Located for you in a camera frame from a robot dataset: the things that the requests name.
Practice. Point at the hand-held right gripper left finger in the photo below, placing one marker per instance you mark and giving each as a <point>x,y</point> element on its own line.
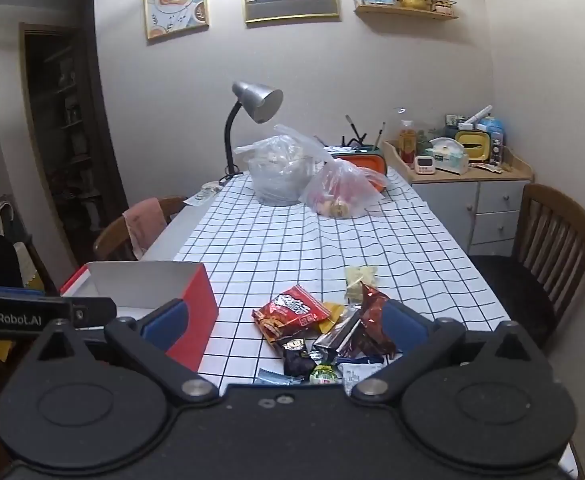
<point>165,317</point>

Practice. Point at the dark shelving unit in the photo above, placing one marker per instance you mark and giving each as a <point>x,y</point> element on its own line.
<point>67,135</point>

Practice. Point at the dark red snack packet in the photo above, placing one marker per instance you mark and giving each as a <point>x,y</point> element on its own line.
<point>372,310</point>

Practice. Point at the tissue packet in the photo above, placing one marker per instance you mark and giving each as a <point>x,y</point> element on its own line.
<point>447,155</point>

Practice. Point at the cream nougat packet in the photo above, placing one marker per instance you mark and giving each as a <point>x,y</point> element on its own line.
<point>361,280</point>

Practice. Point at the red cardboard box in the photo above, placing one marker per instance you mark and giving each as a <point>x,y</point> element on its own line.
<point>192,295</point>

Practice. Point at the pink cloth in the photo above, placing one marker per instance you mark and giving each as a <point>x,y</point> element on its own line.
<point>145,225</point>

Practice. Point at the clear plastic bag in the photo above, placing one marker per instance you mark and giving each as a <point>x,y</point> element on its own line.
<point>277,175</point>

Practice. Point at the white blue snack packet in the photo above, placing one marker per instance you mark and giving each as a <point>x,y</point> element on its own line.
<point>360,375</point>

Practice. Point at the orange drink bottle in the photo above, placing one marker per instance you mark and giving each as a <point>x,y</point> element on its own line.
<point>406,142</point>

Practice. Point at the plastic bag with snacks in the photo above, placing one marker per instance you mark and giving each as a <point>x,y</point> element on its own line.
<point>342,185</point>

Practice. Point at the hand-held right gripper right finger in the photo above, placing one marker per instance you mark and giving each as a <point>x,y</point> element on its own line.
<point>402,322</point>

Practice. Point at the small green packet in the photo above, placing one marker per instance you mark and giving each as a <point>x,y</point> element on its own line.
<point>325,374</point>

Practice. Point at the grey desk lamp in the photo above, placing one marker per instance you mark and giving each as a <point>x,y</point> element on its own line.
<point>257,97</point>

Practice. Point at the orange container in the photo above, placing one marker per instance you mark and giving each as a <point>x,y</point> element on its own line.
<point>374,162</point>

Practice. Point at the small figurine ornament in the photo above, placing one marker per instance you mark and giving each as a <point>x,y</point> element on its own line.
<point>444,1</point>

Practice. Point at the white wooden cabinet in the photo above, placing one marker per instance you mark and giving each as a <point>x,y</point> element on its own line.
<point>492,200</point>

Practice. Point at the wooden chair with cloth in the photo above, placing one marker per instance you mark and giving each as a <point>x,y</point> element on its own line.
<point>112,240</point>

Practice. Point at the paper card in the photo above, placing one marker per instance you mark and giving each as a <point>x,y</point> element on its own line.
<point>205,194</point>

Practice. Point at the yellow box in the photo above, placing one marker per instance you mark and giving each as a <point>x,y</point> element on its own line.
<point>472,144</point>

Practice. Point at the brown wooden chair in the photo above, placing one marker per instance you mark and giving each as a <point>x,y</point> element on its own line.
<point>547,240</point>

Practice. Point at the black pen stand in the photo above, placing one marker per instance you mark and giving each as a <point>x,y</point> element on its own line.
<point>355,135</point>

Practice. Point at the brown chocolate packet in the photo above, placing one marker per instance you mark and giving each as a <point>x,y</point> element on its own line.
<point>297,352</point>

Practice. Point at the yellow snack packet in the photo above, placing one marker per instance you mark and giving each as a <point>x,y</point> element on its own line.
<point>332,317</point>

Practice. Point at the white kitchen timer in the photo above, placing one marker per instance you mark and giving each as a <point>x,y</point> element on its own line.
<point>424,164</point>

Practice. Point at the silver snack packet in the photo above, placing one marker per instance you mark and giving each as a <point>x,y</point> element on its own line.
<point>337,335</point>

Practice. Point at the wooden wall shelf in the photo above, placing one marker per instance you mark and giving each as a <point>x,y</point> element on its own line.
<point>407,11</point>

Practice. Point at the blue bag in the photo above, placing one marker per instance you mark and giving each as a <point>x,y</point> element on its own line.
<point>494,127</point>

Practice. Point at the black white checkered tablecloth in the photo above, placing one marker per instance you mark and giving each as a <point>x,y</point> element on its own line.
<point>272,240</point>

